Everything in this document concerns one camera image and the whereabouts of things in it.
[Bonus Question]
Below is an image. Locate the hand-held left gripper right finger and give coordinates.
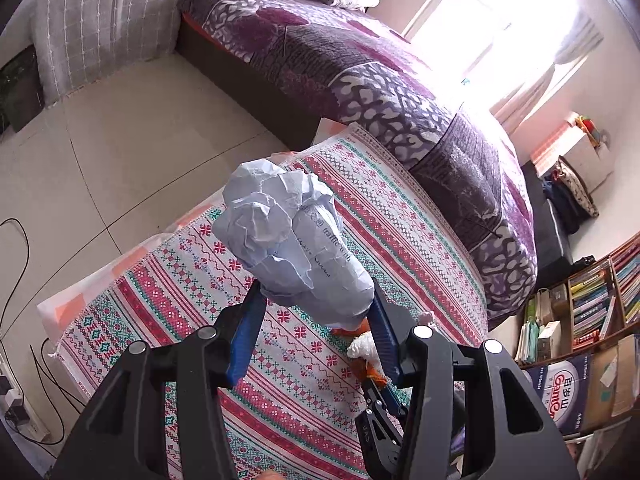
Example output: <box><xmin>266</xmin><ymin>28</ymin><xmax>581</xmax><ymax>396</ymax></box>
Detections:
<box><xmin>367</xmin><ymin>285</ymin><xmax>581</xmax><ymax>480</ymax></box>

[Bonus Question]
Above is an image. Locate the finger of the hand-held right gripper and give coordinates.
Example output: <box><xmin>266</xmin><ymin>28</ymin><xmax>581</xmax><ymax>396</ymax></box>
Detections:
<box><xmin>356</xmin><ymin>377</ymin><xmax>416</xmax><ymax>480</ymax></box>

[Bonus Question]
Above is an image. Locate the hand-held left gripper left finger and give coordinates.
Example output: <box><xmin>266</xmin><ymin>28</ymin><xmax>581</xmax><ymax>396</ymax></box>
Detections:
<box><xmin>50</xmin><ymin>280</ymin><xmax>268</xmax><ymax>480</ymax></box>

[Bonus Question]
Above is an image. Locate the orange wrapper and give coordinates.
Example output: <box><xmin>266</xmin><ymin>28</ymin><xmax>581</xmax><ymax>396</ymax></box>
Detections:
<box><xmin>330</xmin><ymin>326</ymin><xmax>390</xmax><ymax>386</ymax></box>

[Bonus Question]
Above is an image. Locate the paper ball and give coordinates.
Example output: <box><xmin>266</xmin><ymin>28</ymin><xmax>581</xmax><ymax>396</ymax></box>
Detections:
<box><xmin>211</xmin><ymin>158</ymin><xmax>375</xmax><ymax>332</ymax></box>

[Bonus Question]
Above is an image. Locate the striped patterned tablecloth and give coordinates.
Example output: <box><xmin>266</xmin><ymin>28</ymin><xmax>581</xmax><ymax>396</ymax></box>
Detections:
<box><xmin>37</xmin><ymin>122</ymin><xmax>488</xmax><ymax>480</ymax></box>

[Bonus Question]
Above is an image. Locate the stack of books on floor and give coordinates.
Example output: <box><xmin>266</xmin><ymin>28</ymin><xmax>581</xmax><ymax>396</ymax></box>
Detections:
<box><xmin>515</xmin><ymin>287</ymin><xmax>563</xmax><ymax>366</ymax></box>

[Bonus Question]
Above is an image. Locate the blue white printed carton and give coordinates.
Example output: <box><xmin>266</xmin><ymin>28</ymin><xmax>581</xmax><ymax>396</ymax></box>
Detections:
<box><xmin>522</xmin><ymin>352</ymin><xmax>596</xmax><ymax>436</ymax></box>

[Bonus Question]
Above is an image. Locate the black bench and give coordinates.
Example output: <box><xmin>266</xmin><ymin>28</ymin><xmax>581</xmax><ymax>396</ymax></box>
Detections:
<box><xmin>520</xmin><ymin>160</ymin><xmax>573</xmax><ymax>288</ymax></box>

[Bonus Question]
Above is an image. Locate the row of books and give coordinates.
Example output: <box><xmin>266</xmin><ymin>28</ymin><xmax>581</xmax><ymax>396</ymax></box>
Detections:
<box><xmin>612</xmin><ymin>242</ymin><xmax>640</xmax><ymax>323</ymax></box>
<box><xmin>570</xmin><ymin>260</ymin><xmax>618</xmax><ymax>351</ymax></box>

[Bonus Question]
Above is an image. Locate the white power strip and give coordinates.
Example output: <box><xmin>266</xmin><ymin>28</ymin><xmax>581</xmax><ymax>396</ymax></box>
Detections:
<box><xmin>0</xmin><ymin>360</ymin><xmax>51</xmax><ymax>443</ymax></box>

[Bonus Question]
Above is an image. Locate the wooden bookshelf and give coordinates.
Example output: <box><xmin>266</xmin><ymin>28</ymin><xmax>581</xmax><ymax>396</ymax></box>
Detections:
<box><xmin>515</xmin><ymin>232</ymin><xmax>640</xmax><ymax>441</ymax></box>

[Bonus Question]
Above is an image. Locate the brown cardboard box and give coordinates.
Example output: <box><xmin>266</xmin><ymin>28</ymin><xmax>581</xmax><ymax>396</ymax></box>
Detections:
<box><xmin>585</xmin><ymin>332</ymin><xmax>640</xmax><ymax>418</ymax></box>

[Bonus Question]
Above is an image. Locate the folded clothes stack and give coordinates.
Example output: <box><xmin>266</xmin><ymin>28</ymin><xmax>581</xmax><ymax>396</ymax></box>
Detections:
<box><xmin>542</xmin><ymin>157</ymin><xmax>601</xmax><ymax>233</ymax></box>

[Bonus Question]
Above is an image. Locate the purple patterned bed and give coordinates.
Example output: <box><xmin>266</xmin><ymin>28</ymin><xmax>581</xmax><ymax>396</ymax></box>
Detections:
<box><xmin>179</xmin><ymin>0</ymin><xmax>538</xmax><ymax>318</ymax></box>

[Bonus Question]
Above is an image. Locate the white cabinet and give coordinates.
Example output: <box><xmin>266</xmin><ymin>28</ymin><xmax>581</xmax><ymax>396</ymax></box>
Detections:
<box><xmin>530</xmin><ymin>120</ymin><xmax>616</xmax><ymax>196</ymax></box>

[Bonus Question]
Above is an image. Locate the colourful toy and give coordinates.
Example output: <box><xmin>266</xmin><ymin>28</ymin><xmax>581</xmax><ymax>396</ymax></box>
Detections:
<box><xmin>574</xmin><ymin>115</ymin><xmax>606</xmax><ymax>148</ymax></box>

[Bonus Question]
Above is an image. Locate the pale curtain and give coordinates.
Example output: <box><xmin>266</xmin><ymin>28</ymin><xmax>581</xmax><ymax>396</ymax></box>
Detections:
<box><xmin>487</xmin><ymin>10</ymin><xmax>606</xmax><ymax>131</ymax></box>

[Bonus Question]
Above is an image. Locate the window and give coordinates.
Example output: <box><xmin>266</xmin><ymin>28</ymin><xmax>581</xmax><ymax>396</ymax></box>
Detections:
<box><xmin>405</xmin><ymin>0</ymin><xmax>576</xmax><ymax>111</ymax></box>

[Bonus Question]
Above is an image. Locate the black electronic device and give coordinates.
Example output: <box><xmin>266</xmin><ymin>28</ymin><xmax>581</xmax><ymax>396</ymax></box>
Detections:
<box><xmin>0</xmin><ymin>45</ymin><xmax>43</xmax><ymax>133</ymax></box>

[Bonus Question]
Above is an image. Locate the grey checked cloth cover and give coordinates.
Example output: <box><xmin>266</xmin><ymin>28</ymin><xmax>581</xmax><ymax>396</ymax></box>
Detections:
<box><xmin>30</xmin><ymin>0</ymin><xmax>191</xmax><ymax>106</ymax></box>

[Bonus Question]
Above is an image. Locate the black cable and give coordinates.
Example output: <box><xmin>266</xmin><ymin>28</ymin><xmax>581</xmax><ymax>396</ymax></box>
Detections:
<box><xmin>0</xmin><ymin>217</ymin><xmax>86</xmax><ymax>446</ymax></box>

